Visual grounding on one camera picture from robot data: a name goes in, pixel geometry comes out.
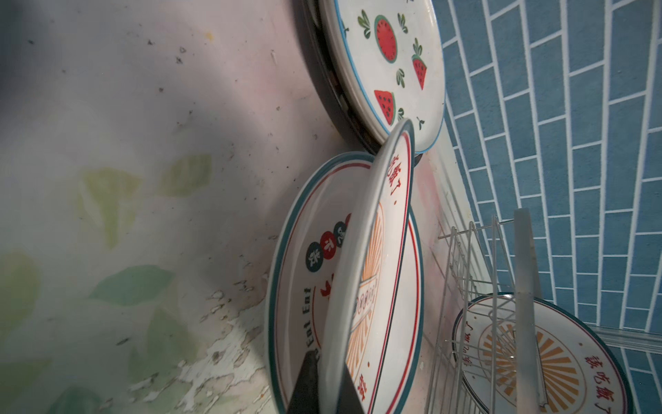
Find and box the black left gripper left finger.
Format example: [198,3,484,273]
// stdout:
[286,351,319,414]

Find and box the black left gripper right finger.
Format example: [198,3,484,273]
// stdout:
[336,365,364,414]

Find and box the sunburst red text plate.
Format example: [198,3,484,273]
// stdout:
[318,118,415,413]

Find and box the watermelon print plate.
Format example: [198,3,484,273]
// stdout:
[317,0,447,155]

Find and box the dark mosaic rim plate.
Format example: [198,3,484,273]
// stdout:
[299,0,422,167]

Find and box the metal wire dish rack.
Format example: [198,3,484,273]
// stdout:
[426,209,661,413]

